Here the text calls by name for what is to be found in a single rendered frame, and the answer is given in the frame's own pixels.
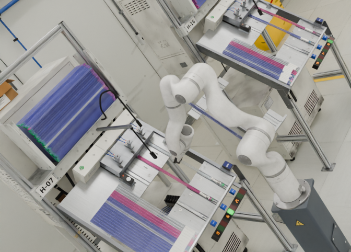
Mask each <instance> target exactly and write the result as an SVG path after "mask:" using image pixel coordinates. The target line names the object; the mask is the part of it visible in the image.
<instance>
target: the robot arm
mask: <svg viewBox="0 0 351 252"><path fill-rule="evenodd" d="M159 87H160V92H161V95H162V98H163V101H164V104H165V107H166V110H167V113H168V116H169V122H168V125H167V128H166V135H165V138H166V144H167V147H168V150H169V152H170V153H171V154H172V159H174V158H175V159H174V162H173V163H178V164H180V161H181V160H182V158H183V156H184V154H185V153H186V152H187V151H188V150H189V149H190V146H191V142H192V139H193V135H194V129H193V128H192V127H191V126H190V125H188V124H185V122H186V111H185V107H184V105H186V104H189V103H191V102H192V101H193V100H194V99H195V98H196V97H197V96H198V95H199V93H200V92H201V91H203V92H204V94H205V97H206V105H207V109H208V111H209V112H210V114H211V115H212V116H213V117H215V118H216V119H217V120H218V121H219V122H220V123H222V124H223V125H225V126H227V127H231V128H234V127H243V128H245V129H246V133H245V135H244V136H243V138H242V140H241V141H240V143H239V145H238V147H237V150H236V154H237V158H238V160H239V161H240V163H242V164H244V165H247V166H253V167H257V168H258V169H259V170H260V171H261V172H262V174H263V175H264V177H265V178H266V180H267V181H268V183H269V184H270V185H271V187H272V188H273V190H274V191H275V193H274V196H273V201H274V204H275V205H276V206H277V207H278V208H279V209H282V210H291V209H294V208H297V207H299V206H300V205H302V204H303V203H304V202H305V201H306V200H307V199H308V197H309V195H310V191H311V188H310V185H309V184H308V182H307V181H305V180H303V179H297V178H296V177H295V175H294V174H293V172H292V171H291V169H290V168H289V166H288V165H287V163H286V162H285V160H284V159H283V157H282V156H281V155H280V153H278V152H276V151H271V152H268V153H266V151H267V149H268V147H269V146H270V144H271V142H272V140H273V138H274V136H275V129H274V127H273V125H272V124H271V123H270V122H269V121H267V120H265V119H263V118H260V117H257V116H253V115H250V114H248V113H245V112H243V111H241V110H240V109H238V108H237V107H236V106H235V105H234V104H233V103H232V102H231V101H230V100H229V99H227V97H226V96H225V95H224V94H223V92H222V91H221V89H220V86H219V82H218V79H217V75H216V73H215V71H214V70H213V68H212V67H211V66H209V65H208V64H206V63H197V64H195V65H193V66H192V67H191V68H190V69H189V70H188V72H187V73H186V74H185V75H184V76H183V78H182V79H181V80H180V79H179V78H178V77H177V76H175V75H167V76H165V77H163V78H162V79H161V81H160V85H159Z"/></svg>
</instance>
